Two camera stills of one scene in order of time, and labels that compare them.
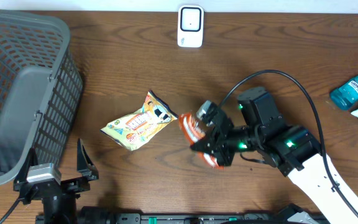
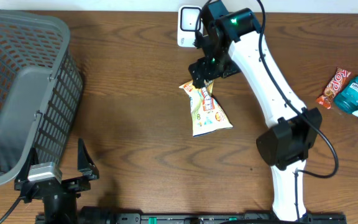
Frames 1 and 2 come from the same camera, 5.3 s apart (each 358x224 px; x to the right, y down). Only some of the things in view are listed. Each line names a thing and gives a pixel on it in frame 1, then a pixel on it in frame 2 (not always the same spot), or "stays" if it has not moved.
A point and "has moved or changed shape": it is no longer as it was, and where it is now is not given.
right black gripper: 219,149 to 209,73
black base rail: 180,218 stays
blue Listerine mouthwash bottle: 352,92 has moved or changed shape
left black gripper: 86,165 stays
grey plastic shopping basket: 30,90 stays
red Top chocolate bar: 192,132 to 333,88
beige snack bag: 135,130 to 207,116
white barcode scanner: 191,26 stays
